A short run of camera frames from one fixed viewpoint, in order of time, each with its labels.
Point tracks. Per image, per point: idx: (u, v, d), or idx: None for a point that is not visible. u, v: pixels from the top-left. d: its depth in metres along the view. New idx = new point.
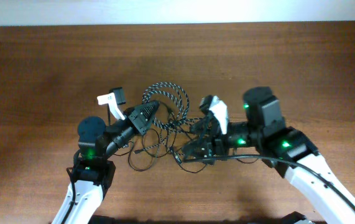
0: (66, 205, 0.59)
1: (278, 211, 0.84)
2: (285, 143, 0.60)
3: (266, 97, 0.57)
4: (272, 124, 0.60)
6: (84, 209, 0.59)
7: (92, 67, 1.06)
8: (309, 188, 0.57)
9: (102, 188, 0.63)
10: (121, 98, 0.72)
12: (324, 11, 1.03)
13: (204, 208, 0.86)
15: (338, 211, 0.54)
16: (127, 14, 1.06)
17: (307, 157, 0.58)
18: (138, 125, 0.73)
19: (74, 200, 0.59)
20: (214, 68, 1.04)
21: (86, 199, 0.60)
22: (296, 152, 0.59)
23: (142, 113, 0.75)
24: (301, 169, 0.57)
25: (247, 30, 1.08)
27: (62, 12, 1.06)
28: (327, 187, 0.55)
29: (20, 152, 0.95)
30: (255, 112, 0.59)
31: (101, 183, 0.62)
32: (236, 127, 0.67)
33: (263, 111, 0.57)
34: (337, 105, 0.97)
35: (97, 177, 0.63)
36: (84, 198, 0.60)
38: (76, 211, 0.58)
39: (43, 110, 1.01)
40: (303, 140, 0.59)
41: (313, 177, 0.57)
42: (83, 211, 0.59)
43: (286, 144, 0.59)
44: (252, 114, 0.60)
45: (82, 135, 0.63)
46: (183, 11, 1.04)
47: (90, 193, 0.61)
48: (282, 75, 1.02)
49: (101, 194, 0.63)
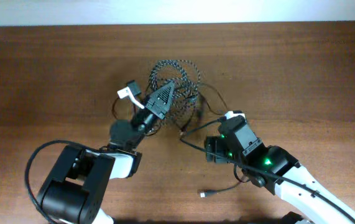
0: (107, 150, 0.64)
1: (278, 211, 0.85)
2: (267, 161, 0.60)
3: (237, 124, 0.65)
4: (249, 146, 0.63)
6: (124, 159, 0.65)
7: (92, 68, 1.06)
8: (299, 202, 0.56)
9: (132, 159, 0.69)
10: (136, 90, 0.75)
12: (324, 12, 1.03)
13: (204, 208, 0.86)
15: (317, 208, 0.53)
16: (127, 15, 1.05)
17: (290, 172, 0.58)
18: (157, 111, 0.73)
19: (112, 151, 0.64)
20: (214, 68, 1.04)
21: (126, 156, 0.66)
22: (280, 168, 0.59)
23: (160, 98, 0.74)
24: (288, 183, 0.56)
25: (247, 31, 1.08)
27: (63, 13, 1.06)
28: (314, 196, 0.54)
29: (20, 152, 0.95)
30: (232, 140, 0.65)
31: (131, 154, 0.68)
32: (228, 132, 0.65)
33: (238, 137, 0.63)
34: (337, 105, 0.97)
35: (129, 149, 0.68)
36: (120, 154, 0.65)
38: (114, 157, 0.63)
39: (43, 111, 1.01)
40: (283, 156, 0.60)
41: (299, 188, 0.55)
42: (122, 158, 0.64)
43: (268, 162, 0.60)
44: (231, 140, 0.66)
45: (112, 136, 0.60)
46: (183, 12, 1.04)
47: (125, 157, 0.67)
48: (281, 75, 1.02)
49: (129, 168, 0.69)
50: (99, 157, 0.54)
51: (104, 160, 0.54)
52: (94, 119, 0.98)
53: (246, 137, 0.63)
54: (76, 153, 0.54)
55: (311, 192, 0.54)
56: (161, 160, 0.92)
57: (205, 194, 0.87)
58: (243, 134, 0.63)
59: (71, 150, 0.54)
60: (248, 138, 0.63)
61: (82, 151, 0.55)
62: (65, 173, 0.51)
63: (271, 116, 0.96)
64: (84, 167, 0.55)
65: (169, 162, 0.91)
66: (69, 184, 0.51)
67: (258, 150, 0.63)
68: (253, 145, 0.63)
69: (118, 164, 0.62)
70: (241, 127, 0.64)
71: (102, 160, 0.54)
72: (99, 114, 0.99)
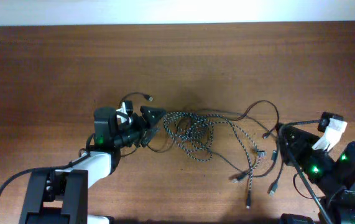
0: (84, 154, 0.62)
1: (278, 211, 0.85)
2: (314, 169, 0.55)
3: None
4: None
6: (101, 159, 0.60)
7: (93, 68, 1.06)
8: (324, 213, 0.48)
9: (110, 157, 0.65)
10: (130, 106, 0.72)
12: (324, 12, 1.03)
13: (204, 208, 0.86)
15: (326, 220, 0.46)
16: (127, 14, 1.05)
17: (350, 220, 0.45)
18: (142, 124, 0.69)
19: (89, 154, 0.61)
20: (214, 68, 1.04)
21: (101, 156, 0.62)
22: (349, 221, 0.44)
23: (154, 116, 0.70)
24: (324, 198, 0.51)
25: (246, 31, 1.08)
27: (62, 13, 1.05)
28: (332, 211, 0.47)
29: (20, 152, 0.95)
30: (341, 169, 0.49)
31: (109, 152, 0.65)
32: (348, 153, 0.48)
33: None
34: (337, 105, 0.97)
35: (108, 149, 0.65)
36: (97, 155, 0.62)
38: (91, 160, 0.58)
39: (43, 111, 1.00)
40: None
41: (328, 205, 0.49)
42: (99, 160, 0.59)
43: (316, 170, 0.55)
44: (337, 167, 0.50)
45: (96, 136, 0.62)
46: (183, 12, 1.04)
47: (102, 154, 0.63)
48: (282, 75, 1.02)
49: (109, 165, 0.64)
50: (69, 175, 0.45)
51: (76, 175, 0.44)
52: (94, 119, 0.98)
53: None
54: (45, 176, 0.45)
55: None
56: (161, 160, 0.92)
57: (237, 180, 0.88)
58: None
59: (36, 173, 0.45)
60: None
61: (52, 172, 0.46)
62: (40, 201, 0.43)
63: (271, 116, 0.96)
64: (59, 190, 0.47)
65: (169, 162, 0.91)
66: (46, 212, 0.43)
67: (347, 174, 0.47)
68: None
69: (93, 173, 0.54)
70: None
71: (71, 177, 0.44)
72: None
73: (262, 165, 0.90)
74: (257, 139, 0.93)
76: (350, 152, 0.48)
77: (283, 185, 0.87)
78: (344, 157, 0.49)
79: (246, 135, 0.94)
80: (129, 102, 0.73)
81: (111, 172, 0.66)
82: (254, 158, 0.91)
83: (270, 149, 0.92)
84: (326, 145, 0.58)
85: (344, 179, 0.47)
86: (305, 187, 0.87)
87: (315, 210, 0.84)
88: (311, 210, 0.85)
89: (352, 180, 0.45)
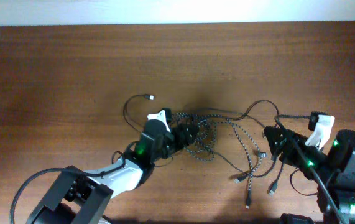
0: (119, 161, 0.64)
1: (278, 211, 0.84)
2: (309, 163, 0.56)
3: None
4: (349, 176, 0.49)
6: (129, 175, 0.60)
7: (92, 68, 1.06)
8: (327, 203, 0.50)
9: (142, 173, 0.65)
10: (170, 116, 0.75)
12: (324, 12, 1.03)
13: (204, 208, 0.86)
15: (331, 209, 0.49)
16: (127, 14, 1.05)
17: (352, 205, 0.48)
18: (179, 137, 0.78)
19: (124, 165, 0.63)
20: (214, 68, 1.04)
21: (132, 170, 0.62)
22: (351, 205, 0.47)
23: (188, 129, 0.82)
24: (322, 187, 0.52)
25: (246, 31, 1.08)
27: (62, 13, 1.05)
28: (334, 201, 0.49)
29: (20, 152, 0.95)
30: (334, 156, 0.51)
31: (144, 169, 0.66)
32: (339, 140, 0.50)
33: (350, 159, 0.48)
34: (337, 105, 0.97)
35: (142, 164, 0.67)
36: (130, 168, 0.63)
38: (124, 173, 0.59)
39: (43, 111, 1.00)
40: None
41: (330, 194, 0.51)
42: (126, 175, 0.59)
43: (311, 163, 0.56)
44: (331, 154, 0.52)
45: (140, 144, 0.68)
46: (183, 12, 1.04)
47: (135, 170, 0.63)
48: (282, 75, 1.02)
49: (138, 180, 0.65)
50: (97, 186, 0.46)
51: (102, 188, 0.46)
52: (94, 119, 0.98)
53: None
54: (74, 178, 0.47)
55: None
56: (161, 160, 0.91)
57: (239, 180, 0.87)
58: None
59: (69, 175, 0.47)
60: None
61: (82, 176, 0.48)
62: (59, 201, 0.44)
63: (271, 116, 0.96)
64: (79, 193, 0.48)
65: (169, 162, 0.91)
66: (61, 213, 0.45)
67: (337, 158, 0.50)
68: None
69: (119, 185, 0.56)
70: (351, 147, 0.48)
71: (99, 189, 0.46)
72: (99, 114, 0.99)
73: (262, 165, 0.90)
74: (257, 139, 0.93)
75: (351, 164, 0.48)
76: (340, 136, 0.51)
77: (283, 185, 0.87)
78: (335, 144, 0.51)
79: (246, 135, 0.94)
80: (168, 111, 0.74)
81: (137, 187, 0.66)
82: (254, 158, 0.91)
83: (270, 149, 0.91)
84: (317, 141, 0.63)
85: (336, 163, 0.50)
86: (305, 188, 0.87)
87: (315, 210, 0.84)
88: (311, 210, 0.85)
89: (344, 162, 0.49)
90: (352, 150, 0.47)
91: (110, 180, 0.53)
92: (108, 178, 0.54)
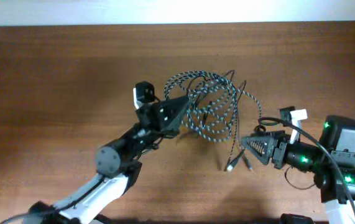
0: (95, 180, 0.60)
1: (278, 211, 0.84)
2: (303, 158, 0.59)
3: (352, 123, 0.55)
4: (344, 154, 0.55)
6: (108, 190, 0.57)
7: (93, 67, 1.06)
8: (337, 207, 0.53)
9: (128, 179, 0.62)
10: (140, 93, 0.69)
12: (323, 12, 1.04)
13: (204, 208, 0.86)
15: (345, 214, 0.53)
16: (127, 14, 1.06)
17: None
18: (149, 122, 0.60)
19: (103, 179, 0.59)
20: (214, 68, 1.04)
21: (112, 182, 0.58)
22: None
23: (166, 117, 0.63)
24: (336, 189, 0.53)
25: (246, 31, 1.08)
27: (62, 13, 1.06)
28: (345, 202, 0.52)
29: (20, 152, 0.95)
30: (331, 135, 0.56)
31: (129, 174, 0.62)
32: (332, 121, 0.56)
33: (342, 133, 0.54)
34: (337, 105, 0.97)
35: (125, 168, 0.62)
36: (112, 181, 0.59)
38: (101, 191, 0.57)
39: (43, 111, 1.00)
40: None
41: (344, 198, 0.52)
42: (105, 193, 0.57)
43: (304, 159, 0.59)
44: (326, 136, 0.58)
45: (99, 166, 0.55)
46: (183, 12, 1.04)
47: (118, 179, 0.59)
48: (282, 75, 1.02)
49: (122, 188, 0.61)
50: None
51: None
52: (94, 119, 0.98)
53: (348, 142, 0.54)
54: None
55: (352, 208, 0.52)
56: (161, 160, 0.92)
57: (232, 166, 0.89)
58: (346, 139, 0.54)
59: None
60: (349, 144, 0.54)
61: None
62: None
63: (271, 116, 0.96)
64: None
65: (169, 162, 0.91)
66: None
67: (330, 136, 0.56)
68: (351, 155, 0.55)
69: None
70: (340, 124, 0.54)
71: None
72: (100, 114, 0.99)
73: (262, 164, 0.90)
74: None
75: (345, 139, 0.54)
76: (330, 117, 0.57)
77: (283, 185, 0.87)
78: (327, 124, 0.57)
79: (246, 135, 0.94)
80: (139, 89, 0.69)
81: (125, 192, 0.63)
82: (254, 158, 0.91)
83: None
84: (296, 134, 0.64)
85: (328, 142, 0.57)
86: (304, 188, 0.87)
87: (314, 210, 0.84)
88: (311, 210, 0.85)
89: (336, 139, 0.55)
90: (343, 129, 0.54)
91: (83, 208, 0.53)
92: (82, 205, 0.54)
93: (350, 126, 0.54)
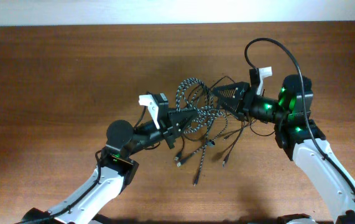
0: (91, 182, 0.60)
1: (278, 211, 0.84)
2: (267, 106, 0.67)
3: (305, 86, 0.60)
4: (298, 114, 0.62)
6: (104, 191, 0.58)
7: (92, 67, 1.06)
8: (311, 161, 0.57)
9: (124, 181, 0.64)
10: (161, 100, 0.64)
12: (322, 11, 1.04)
13: (204, 208, 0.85)
15: (322, 169, 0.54)
16: (126, 14, 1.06)
17: (324, 143, 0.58)
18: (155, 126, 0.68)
19: (99, 180, 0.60)
20: (214, 68, 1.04)
21: (109, 183, 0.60)
22: (319, 142, 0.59)
23: (179, 124, 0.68)
24: (306, 147, 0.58)
25: (246, 30, 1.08)
27: (62, 12, 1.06)
28: (323, 160, 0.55)
29: (20, 152, 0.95)
30: (288, 98, 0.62)
31: (124, 175, 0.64)
32: (289, 84, 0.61)
33: (297, 101, 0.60)
34: (337, 104, 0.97)
35: (122, 168, 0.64)
36: (108, 181, 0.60)
38: (99, 190, 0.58)
39: (43, 111, 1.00)
40: (315, 131, 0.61)
41: (313, 150, 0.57)
42: (101, 195, 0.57)
43: (268, 106, 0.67)
44: (285, 98, 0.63)
45: (109, 139, 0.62)
46: (182, 11, 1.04)
47: (114, 180, 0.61)
48: (281, 74, 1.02)
49: (120, 186, 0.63)
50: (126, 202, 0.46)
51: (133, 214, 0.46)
52: (94, 119, 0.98)
53: (302, 107, 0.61)
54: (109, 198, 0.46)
55: (321, 155, 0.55)
56: (161, 160, 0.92)
57: (181, 163, 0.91)
58: (304, 104, 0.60)
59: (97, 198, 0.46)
60: (304, 107, 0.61)
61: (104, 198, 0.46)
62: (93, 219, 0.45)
63: None
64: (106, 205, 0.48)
65: (170, 162, 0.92)
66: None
67: (286, 101, 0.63)
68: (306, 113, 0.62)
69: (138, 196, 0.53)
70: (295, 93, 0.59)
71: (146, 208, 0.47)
72: (99, 114, 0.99)
73: (261, 164, 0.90)
74: (257, 139, 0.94)
75: (301, 103, 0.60)
76: (285, 83, 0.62)
77: (282, 185, 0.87)
78: (283, 89, 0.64)
79: (246, 135, 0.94)
80: (157, 96, 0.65)
81: (119, 193, 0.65)
82: (254, 158, 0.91)
83: (269, 149, 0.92)
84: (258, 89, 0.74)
85: (286, 106, 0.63)
86: (304, 188, 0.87)
87: (314, 210, 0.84)
88: (311, 210, 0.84)
89: (292, 104, 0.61)
90: (298, 95, 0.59)
91: (78, 213, 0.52)
92: (77, 209, 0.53)
93: (306, 93, 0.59)
